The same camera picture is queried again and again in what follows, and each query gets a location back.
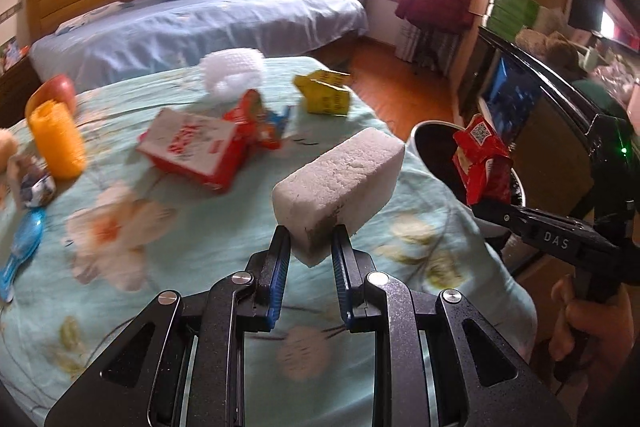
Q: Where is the dark wooden nightstand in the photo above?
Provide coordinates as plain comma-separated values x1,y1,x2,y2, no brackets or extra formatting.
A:
0,57,42,128

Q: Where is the red and white carton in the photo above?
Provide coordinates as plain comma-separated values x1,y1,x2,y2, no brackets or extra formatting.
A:
136,108,251,192

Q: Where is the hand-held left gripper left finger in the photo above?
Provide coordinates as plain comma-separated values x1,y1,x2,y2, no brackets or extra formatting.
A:
45,224,293,427

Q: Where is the small blue patterned ball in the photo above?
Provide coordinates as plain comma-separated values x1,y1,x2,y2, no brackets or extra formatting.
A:
19,157,56,208

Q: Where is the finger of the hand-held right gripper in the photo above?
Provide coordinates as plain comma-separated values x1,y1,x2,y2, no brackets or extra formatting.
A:
471,200,529,236

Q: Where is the blue plastic hairbrush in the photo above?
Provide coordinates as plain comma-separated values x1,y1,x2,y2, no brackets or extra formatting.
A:
0,209,47,303

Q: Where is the white foam fruit net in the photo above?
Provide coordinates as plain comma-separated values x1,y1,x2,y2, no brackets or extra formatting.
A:
199,48,266,98

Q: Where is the red and yellow apple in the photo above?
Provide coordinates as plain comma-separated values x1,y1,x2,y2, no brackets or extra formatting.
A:
26,74,77,118

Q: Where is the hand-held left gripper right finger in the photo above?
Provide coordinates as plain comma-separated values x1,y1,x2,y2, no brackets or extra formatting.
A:
331,224,573,427

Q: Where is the brown plush toy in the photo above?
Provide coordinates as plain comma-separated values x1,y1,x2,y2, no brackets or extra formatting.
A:
515,27,586,72

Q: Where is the framed photo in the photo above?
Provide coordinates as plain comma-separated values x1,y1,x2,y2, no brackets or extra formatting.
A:
0,37,31,72

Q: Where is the green floral blanket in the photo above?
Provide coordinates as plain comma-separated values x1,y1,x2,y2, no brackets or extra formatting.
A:
0,56,538,427

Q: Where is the orange foam fruit net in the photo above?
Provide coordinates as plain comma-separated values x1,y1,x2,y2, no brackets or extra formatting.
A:
27,101,87,180

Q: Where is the person's right hand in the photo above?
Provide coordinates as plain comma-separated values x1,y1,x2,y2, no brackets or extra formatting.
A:
547,274,637,388

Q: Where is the white foam block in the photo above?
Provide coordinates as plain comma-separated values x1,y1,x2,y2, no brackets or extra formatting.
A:
271,127,406,269

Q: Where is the white bin with black bag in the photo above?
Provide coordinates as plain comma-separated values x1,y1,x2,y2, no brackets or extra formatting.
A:
410,119,527,254

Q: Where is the black framed television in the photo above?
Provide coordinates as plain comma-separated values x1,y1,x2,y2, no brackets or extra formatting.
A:
475,28,598,146

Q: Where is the stack of green boxes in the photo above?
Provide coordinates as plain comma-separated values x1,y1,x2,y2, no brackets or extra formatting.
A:
485,0,542,40

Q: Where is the red and blue snack wrapper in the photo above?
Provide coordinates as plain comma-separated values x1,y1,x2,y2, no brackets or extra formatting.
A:
222,89,293,151

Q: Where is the cream plush teddy bear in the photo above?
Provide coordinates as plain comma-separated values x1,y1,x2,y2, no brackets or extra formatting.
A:
0,129,22,208

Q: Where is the yellow crumpled carton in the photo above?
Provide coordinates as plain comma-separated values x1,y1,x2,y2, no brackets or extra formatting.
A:
293,69,351,116

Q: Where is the bed with blue sheet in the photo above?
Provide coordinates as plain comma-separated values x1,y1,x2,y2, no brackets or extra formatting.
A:
30,0,369,94

